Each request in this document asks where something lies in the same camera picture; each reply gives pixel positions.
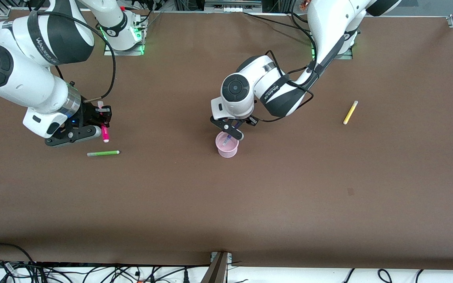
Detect pink marker pen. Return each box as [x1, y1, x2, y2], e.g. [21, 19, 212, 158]
[97, 101, 110, 143]

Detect pink mesh pen holder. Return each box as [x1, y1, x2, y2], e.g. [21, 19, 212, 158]
[215, 131, 239, 158]

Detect yellow marker pen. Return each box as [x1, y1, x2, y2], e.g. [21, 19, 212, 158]
[343, 101, 359, 125]

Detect white power strip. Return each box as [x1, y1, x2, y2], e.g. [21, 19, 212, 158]
[205, 0, 263, 13]

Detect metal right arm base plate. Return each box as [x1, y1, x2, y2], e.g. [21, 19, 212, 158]
[103, 39, 145, 57]

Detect black cable across table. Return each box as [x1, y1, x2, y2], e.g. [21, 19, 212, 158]
[243, 11, 315, 33]

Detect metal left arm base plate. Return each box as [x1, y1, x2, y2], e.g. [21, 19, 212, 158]
[329, 49, 353, 60]

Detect aluminium frame post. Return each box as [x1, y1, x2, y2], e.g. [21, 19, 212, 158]
[201, 252, 233, 283]

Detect black looping floor cable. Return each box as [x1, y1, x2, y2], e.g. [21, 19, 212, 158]
[0, 243, 38, 276]

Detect tangled black floor cables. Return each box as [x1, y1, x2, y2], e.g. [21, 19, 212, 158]
[34, 264, 211, 283]

